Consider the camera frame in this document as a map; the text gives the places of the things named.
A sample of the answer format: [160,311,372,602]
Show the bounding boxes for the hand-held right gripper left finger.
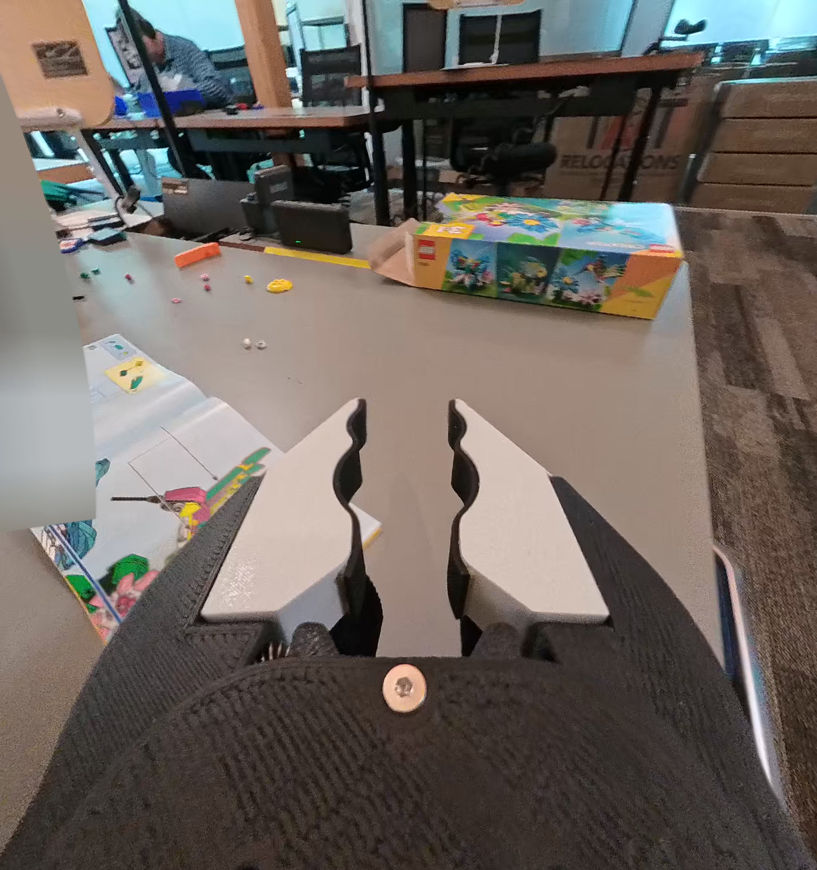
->
[199,397,384,657]

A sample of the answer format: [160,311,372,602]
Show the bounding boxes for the wooden pillar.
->
[234,0,294,110]

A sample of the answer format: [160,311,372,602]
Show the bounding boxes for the black office chair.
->
[448,128,560,199]
[299,45,366,108]
[459,10,542,66]

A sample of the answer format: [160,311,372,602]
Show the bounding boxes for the black charging box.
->
[272,200,353,255]

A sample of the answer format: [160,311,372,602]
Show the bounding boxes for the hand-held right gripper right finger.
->
[447,398,611,658]

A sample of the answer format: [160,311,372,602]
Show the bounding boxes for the brown-topped desk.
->
[345,52,706,222]
[21,105,385,225]

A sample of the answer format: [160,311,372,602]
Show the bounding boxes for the plain cardboard box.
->
[690,181,817,216]
[709,118,817,156]
[716,79,817,121]
[696,152,817,186]

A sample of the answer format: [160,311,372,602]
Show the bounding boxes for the blue plastic bin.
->
[139,88,209,117]

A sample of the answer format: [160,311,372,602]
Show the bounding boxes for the colourful lego box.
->
[369,193,685,320]

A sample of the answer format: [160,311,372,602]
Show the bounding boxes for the yellow tape strip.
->
[264,246,372,270]

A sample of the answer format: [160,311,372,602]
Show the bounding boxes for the scattered small lego pieces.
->
[72,267,268,352]

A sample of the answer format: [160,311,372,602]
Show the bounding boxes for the lego instruction booklet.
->
[31,333,383,645]

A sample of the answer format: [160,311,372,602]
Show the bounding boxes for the black upright device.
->
[240,165,294,235]

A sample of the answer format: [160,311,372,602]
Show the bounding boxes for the wooden board with plaque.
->
[0,0,117,130]

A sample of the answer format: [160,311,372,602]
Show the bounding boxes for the black pole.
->
[117,0,186,179]

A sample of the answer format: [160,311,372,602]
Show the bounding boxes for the printed cardboard box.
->
[543,73,696,202]

